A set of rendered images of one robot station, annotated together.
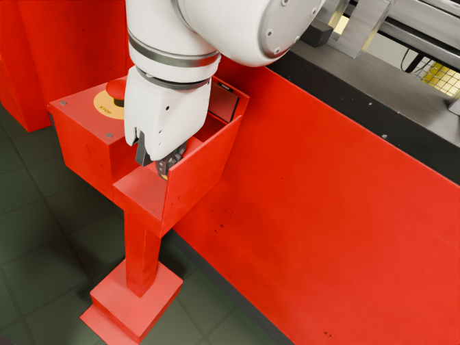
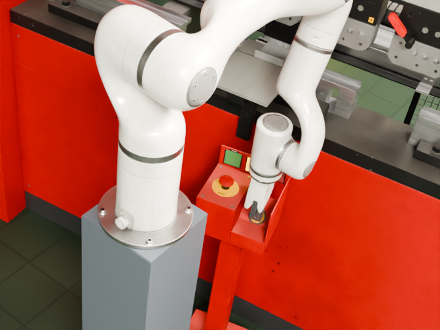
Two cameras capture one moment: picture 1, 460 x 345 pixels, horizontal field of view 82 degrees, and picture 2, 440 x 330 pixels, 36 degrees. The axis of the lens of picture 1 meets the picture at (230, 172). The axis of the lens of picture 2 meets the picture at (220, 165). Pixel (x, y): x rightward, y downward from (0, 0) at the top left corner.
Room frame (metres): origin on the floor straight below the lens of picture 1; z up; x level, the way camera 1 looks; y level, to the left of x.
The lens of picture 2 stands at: (-1.05, 0.23, 1.97)
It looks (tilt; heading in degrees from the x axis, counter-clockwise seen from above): 40 degrees down; 359
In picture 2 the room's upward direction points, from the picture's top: 9 degrees clockwise
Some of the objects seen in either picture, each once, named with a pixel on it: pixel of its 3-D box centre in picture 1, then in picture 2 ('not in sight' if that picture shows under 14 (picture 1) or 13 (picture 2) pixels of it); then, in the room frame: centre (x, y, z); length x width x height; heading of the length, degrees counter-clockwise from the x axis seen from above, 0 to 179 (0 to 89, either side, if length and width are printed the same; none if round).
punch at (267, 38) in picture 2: not in sight; (283, 31); (0.67, 0.08, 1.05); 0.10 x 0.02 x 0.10; 67
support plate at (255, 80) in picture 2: not in sight; (256, 71); (0.53, 0.14, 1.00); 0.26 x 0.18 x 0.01; 157
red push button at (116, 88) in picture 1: (122, 96); (226, 184); (0.29, 0.18, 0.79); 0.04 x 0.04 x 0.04
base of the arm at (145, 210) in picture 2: not in sight; (148, 179); (-0.07, 0.34, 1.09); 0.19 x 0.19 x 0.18
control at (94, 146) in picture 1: (150, 133); (241, 199); (0.29, 0.13, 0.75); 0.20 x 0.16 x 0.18; 74
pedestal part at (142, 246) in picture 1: (143, 245); (224, 287); (0.29, 0.13, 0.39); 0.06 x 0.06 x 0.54; 74
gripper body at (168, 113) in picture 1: (172, 101); (262, 184); (0.25, 0.09, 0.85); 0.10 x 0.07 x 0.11; 164
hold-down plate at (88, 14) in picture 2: not in sight; (91, 19); (0.85, 0.66, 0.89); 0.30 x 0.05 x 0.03; 67
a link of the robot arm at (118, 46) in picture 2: not in sight; (143, 79); (-0.05, 0.36, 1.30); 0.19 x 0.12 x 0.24; 51
